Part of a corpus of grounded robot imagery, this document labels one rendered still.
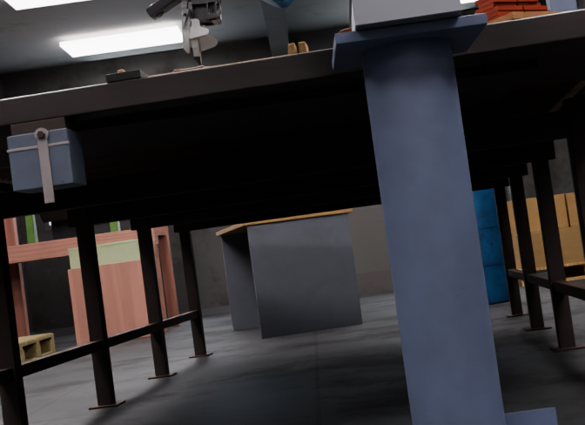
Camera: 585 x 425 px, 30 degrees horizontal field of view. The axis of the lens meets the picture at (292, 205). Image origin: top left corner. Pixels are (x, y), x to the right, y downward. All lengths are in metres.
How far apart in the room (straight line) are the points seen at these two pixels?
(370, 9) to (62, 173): 0.81
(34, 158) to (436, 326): 0.95
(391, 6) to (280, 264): 5.44
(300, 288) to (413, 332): 5.32
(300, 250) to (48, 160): 5.02
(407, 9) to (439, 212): 0.36
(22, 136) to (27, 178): 0.09
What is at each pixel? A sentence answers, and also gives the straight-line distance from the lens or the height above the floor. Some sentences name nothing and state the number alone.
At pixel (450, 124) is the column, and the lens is 2.00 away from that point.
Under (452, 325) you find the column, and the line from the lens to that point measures 1.97.
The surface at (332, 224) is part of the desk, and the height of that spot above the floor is 0.69.
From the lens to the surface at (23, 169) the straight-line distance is 2.41.
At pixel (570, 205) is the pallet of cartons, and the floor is 0.64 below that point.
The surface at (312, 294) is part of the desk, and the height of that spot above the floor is 0.24.
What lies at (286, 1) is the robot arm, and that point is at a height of 0.97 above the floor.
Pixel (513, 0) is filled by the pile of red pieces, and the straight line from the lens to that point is 3.35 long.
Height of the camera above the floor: 0.48
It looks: 3 degrees up
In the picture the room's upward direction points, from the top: 8 degrees counter-clockwise
